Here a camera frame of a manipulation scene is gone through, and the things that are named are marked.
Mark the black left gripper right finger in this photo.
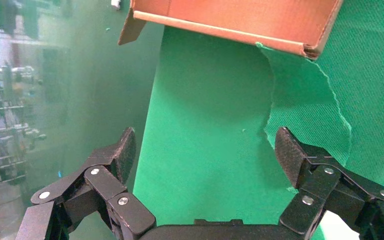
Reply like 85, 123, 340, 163
273, 126, 384, 240

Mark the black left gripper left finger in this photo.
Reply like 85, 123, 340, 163
14, 126, 157, 240

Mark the metal shelf rack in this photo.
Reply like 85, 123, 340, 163
0, 62, 49, 240

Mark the green table cloth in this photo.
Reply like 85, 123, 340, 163
132, 0, 384, 240

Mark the open brown cardboard box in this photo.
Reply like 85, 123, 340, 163
118, 0, 345, 62

